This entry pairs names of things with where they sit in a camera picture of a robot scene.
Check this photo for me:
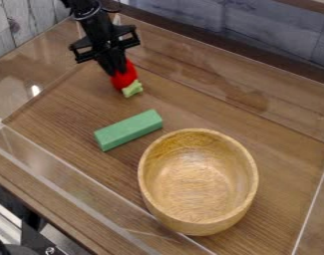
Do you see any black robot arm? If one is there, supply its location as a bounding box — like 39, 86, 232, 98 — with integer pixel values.
61, 0, 141, 76

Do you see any black mount bracket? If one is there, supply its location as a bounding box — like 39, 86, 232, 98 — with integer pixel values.
20, 221, 69, 255

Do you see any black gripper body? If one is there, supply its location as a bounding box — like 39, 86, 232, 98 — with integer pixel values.
69, 25, 141, 64

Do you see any clear acrylic enclosure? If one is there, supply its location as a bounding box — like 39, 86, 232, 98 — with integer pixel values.
0, 20, 324, 255

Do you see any green foam block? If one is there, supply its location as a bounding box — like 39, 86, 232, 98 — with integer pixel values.
94, 110, 162, 151

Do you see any red plush strawberry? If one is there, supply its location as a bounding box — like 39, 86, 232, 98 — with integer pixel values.
111, 61, 143, 98

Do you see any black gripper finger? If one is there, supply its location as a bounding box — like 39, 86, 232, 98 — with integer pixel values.
110, 47, 127, 74
95, 52, 117, 76

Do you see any wooden bowl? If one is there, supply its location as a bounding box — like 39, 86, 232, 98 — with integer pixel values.
138, 128, 258, 236

